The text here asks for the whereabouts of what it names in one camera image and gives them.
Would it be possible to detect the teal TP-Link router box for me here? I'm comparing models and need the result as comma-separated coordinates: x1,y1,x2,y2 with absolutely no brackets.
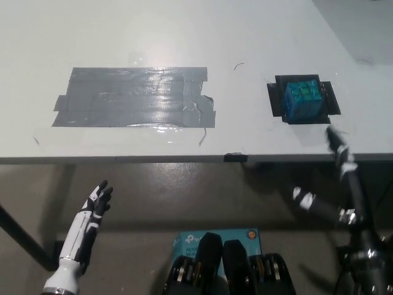
171,227,262,271

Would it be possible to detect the blue teal Rubik's cube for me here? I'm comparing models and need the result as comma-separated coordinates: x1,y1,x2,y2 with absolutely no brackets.
282,80,323,121

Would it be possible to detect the black diagonal table leg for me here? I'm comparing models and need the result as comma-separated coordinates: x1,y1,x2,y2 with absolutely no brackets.
0,202,58,273

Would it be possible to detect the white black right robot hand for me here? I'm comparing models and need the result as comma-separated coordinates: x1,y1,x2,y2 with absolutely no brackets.
292,125,375,235

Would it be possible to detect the black tape patch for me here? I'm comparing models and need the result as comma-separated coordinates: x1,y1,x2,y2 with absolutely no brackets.
266,73,342,125

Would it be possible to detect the thin black cable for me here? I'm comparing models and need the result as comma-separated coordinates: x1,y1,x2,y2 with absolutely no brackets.
334,267,351,295

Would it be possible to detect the grey duct tape patch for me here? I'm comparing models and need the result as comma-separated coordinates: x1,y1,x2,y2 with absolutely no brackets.
51,66,217,128

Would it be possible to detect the clear shiny tape sheet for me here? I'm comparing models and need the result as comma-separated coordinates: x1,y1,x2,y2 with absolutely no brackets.
32,121,208,148

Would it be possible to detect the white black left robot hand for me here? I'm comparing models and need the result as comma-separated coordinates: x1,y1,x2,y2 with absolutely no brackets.
42,179,114,295

